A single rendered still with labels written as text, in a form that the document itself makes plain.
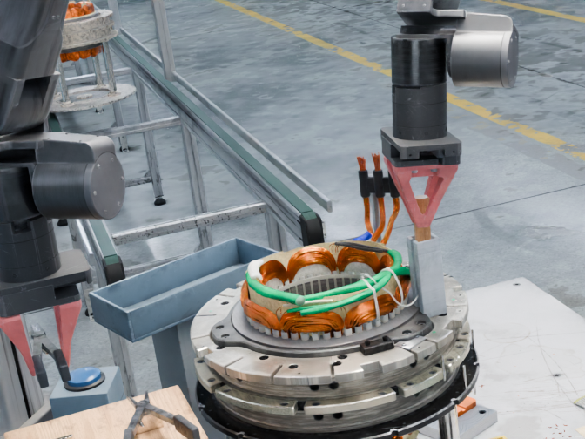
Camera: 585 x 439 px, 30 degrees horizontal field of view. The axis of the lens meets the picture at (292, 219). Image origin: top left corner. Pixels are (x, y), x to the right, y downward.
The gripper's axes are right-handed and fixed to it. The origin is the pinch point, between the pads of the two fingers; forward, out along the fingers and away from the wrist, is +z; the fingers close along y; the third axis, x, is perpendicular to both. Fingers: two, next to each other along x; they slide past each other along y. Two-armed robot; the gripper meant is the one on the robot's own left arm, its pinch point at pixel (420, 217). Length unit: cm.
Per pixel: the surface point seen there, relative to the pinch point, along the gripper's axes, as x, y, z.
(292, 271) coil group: 12.8, 12.7, 9.2
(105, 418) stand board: 35.2, -4.6, 17.6
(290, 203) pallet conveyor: -4, 149, 39
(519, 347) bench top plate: -28, 49, 39
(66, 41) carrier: 57, 288, 12
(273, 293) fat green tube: 16.4, -0.8, 6.9
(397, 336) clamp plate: 4.0, -5.4, 11.2
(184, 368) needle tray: 26.5, 28.3, 27.4
